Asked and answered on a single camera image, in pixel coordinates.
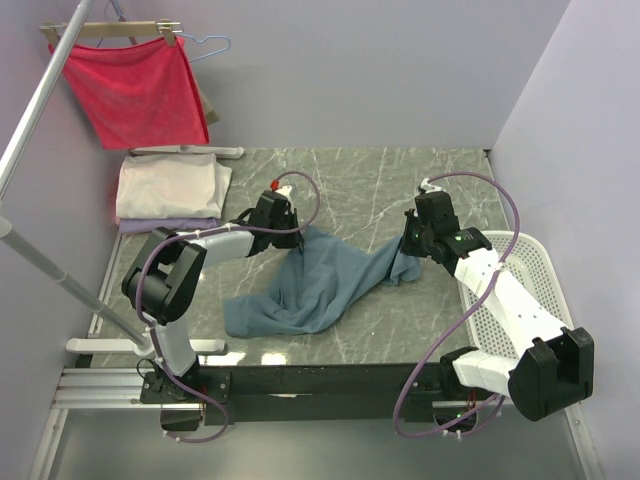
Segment grey metal clothes rack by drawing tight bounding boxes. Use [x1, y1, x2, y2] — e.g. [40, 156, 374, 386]
[0, 0, 245, 356]

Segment white perforated plastic basket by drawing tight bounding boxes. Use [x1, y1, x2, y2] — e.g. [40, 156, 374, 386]
[454, 234, 574, 383]

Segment aluminium rail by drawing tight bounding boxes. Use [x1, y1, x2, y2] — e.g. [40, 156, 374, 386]
[49, 367, 581, 409]

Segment wooden clip hanger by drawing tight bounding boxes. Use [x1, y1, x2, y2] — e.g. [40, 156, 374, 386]
[39, 19, 183, 46]

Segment red towel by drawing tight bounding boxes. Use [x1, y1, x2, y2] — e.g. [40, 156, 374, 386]
[63, 38, 209, 150]

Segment blue t shirt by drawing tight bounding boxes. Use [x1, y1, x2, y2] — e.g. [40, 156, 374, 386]
[223, 226, 422, 339]

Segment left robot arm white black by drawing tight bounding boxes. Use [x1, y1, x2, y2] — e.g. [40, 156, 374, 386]
[121, 186, 303, 402]

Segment tan cloth behind towel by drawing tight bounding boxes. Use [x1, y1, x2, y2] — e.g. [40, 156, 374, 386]
[198, 89, 219, 125]

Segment black base beam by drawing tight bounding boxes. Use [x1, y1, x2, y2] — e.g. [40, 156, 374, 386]
[139, 363, 496, 434]

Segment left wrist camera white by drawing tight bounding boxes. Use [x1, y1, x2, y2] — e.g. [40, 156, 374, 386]
[270, 180, 296, 201]

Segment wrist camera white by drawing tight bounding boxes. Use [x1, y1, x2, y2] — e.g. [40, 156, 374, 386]
[270, 180, 296, 201]
[418, 178, 443, 194]

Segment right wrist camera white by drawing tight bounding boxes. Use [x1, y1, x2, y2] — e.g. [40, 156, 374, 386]
[418, 178, 443, 194]

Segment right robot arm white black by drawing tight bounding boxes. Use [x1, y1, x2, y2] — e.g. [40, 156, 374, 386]
[400, 191, 595, 421]

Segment folded white t shirt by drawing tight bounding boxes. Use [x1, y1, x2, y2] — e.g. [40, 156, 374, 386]
[115, 154, 232, 219]

